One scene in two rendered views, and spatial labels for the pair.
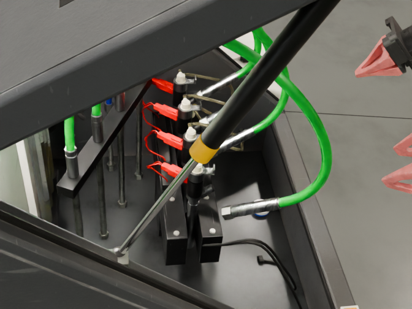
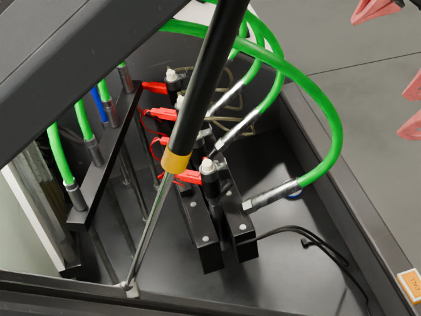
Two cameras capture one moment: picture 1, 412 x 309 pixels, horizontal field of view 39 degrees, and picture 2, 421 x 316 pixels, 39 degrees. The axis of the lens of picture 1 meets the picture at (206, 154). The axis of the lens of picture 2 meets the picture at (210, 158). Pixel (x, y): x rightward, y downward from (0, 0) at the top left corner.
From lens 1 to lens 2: 0.06 m
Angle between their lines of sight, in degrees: 4
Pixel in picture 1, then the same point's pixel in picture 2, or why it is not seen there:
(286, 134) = (299, 104)
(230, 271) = (275, 263)
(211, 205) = (235, 200)
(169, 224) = (196, 231)
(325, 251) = (368, 218)
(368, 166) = (406, 110)
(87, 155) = (91, 182)
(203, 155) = (175, 165)
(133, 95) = (126, 106)
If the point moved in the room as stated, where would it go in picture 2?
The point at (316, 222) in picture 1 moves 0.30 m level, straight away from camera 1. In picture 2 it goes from (351, 189) to (364, 79)
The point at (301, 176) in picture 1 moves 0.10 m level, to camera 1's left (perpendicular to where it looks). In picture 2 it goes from (325, 145) to (272, 152)
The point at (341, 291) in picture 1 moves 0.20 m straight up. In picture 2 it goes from (395, 256) to (408, 172)
